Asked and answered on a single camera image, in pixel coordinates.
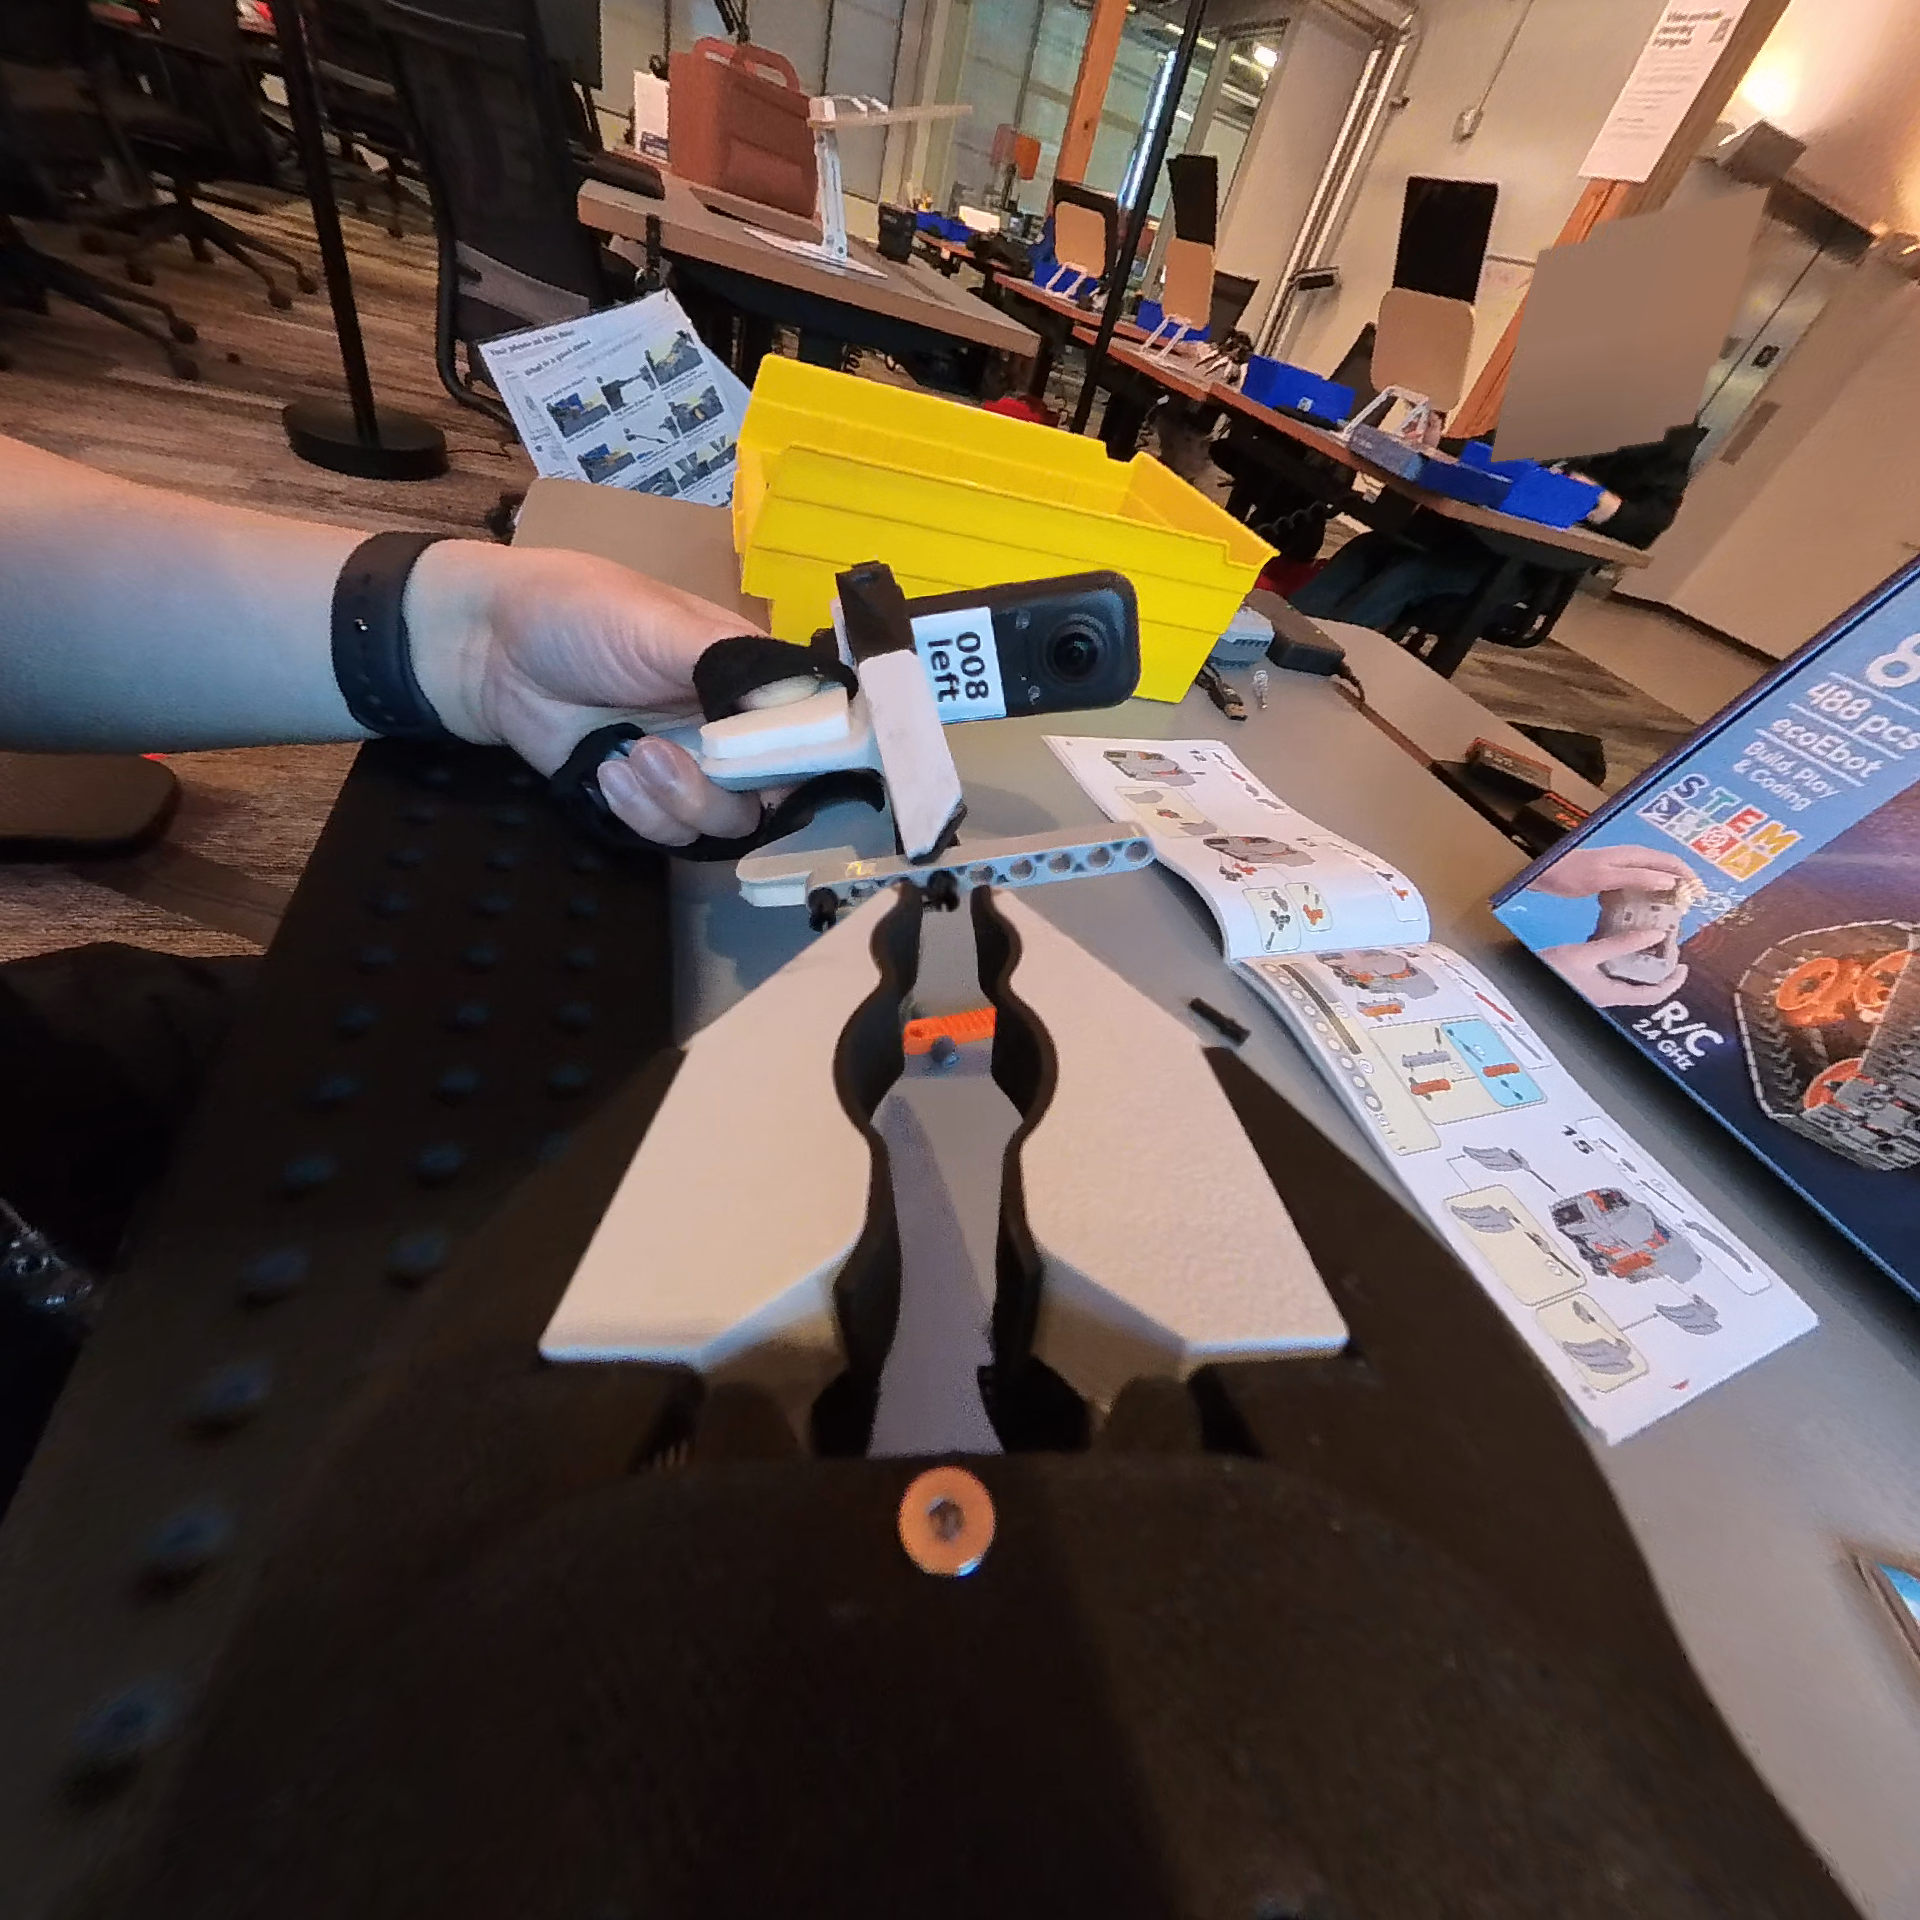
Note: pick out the black chair armrest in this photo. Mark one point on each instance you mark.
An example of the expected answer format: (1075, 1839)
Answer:
(76, 802)

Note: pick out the open instruction booklet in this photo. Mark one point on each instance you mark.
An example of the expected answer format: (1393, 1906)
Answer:
(1500, 1080)

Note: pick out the grey perforated building beam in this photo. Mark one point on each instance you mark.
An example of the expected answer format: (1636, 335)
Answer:
(1051, 866)

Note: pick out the person's left hand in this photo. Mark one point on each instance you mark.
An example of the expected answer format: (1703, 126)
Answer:
(557, 646)

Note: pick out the brown carry case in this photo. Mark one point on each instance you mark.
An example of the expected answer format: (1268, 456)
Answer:
(743, 105)

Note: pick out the grey background table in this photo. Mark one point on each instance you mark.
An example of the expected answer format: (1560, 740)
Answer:
(839, 284)

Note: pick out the black power adapter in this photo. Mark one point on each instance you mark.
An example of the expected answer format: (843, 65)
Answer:
(1299, 639)

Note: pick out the grey desk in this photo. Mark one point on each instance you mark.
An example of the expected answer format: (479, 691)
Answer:
(1769, 1576)

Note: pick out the orange toothed building piece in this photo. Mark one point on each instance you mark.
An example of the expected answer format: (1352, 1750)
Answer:
(950, 1031)

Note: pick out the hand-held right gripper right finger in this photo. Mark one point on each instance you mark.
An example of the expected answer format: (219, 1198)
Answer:
(1172, 1200)

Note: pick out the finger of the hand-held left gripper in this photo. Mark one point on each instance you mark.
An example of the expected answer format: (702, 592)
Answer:
(809, 874)
(915, 751)

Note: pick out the long brown table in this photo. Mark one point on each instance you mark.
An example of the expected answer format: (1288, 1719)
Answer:
(1500, 516)

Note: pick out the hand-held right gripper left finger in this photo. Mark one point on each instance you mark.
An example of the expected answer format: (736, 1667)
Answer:
(721, 1200)

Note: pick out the white phone stand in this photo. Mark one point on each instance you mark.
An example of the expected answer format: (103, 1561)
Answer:
(849, 180)

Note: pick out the blue toy kit box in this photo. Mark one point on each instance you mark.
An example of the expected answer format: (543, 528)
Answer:
(1769, 930)

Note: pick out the thin black pole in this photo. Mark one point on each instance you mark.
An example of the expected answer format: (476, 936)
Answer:
(1141, 194)

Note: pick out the grey-blue small device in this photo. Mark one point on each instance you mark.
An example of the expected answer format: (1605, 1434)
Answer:
(1241, 642)

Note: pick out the small dark box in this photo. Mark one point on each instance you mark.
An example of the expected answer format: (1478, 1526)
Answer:
(1553, 822)
(1508, 759)

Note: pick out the tan wooden chair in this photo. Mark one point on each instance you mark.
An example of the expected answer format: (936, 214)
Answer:
(1425, 353)

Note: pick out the black wrist band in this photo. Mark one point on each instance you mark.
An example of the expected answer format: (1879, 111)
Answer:
(383, 639)

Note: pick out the black office chair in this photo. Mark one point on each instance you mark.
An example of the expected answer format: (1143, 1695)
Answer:
(150, 180)

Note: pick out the black perforated board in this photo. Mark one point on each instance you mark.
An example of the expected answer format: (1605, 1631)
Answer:
(452, 975)

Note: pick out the black stand with round base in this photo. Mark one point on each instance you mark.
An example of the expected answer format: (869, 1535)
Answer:
(368, 435)

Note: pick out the blue plastic bin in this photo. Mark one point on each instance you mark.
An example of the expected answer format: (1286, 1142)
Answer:
(1468, 474)
(1553, 492)
(1301, 387)

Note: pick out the yellow plastic bin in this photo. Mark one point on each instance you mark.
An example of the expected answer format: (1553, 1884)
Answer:
(990, 586)
(902, 412)

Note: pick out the printed photo instruction sheet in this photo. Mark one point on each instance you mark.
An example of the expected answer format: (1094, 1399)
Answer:
(616, 398)

